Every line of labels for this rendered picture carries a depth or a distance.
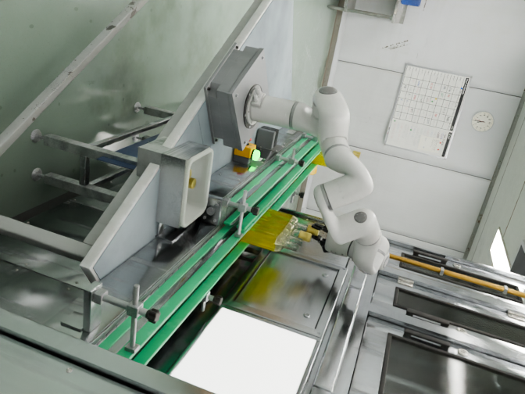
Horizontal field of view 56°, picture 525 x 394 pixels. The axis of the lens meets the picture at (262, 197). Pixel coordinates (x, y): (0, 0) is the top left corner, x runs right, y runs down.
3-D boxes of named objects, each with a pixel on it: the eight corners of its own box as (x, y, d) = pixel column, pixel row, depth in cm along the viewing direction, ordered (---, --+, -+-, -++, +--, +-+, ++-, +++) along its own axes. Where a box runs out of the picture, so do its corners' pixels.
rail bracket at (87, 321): (60, 329, 110) (148, 364, 105) (60, 265, 104) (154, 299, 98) (74, 318, 114) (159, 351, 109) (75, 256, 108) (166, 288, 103)
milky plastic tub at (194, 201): (156, 222, 149) (182, 231, 147) (162, 153, 141) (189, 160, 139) (183, 203, 165) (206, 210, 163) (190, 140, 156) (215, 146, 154)
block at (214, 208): (199, 221, 166) (218, 227, 165) (202, 195, 163) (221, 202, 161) (203, 217, 170) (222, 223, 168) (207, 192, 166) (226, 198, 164)
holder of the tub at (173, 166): (154, 237, 152) (176, 244, 150) (161, 153, 141) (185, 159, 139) (180, 217, 167) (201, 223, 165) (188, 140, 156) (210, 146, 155)
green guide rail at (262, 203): (223, 223, 169) (244, 231, 167) (223, 221, 169) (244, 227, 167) (326, 127, 325) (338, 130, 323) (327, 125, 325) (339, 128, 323)
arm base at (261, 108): (241, 101, 161) (284, 110, 156) (255, 74, 167) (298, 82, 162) (248, 131, 174) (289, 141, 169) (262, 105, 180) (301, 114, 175)
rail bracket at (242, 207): (217, 231, 166) (251, 242, 163) (223, 186, 159) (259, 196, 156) (221, 228, 168) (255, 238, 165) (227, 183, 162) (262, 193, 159)
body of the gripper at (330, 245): (355, 256, 185) (330, 245, 190) (362, 232, 181) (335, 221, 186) (348, 263, 179) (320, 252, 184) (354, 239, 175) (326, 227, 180)
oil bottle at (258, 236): (225, 237, 178) (281, 254, 172) (227, 223, 175) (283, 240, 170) (231, 231, 183) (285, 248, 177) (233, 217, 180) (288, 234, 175)
